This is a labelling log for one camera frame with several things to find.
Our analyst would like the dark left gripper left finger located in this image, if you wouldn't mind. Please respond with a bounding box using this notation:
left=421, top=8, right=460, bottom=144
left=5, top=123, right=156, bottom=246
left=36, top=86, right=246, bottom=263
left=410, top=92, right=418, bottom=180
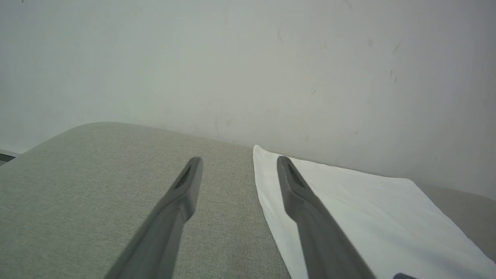
left=105, top=157, right=203, bottom=279

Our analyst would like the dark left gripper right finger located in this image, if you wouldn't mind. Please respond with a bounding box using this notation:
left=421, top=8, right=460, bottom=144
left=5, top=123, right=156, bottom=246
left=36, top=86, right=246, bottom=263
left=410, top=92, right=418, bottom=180
left=277, top=156, right=375, bottom=279

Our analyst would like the blue and white garment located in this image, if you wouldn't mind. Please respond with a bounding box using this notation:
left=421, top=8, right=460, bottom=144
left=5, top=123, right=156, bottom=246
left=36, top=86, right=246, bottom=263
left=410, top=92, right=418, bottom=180
left=253, top=145, right=496, bottom=279

